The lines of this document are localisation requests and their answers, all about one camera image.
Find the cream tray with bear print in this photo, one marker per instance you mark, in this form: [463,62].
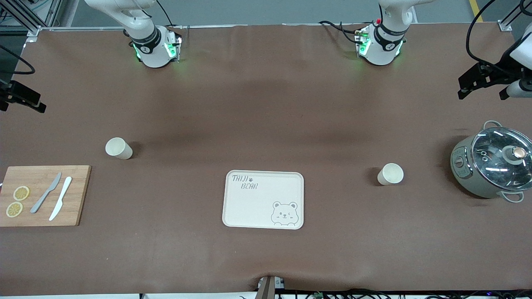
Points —
[262,203]

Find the sage green electric pot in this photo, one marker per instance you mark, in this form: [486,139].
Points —
[461,174]

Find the white plastic cup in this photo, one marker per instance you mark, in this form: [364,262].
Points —
[390,174]
[119,148]

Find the glass pot lid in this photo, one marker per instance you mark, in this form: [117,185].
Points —
[494,166]

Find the grey plastic knife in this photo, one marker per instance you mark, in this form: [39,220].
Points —
[45,193]

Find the lemon slice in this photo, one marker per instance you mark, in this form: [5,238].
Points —
[14,209]
[21,193]

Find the aluminium frame profile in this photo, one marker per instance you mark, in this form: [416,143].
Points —
[33,25]
[505,25]

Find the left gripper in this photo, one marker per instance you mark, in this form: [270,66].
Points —
[500,69]

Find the brown table cover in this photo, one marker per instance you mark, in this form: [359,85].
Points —
[266,104]

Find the bamboo cutting board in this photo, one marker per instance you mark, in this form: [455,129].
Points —
[79,195]

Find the white plastic knife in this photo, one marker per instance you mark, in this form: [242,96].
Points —
[61,199]

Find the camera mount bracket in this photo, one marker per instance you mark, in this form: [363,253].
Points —
[268,286]

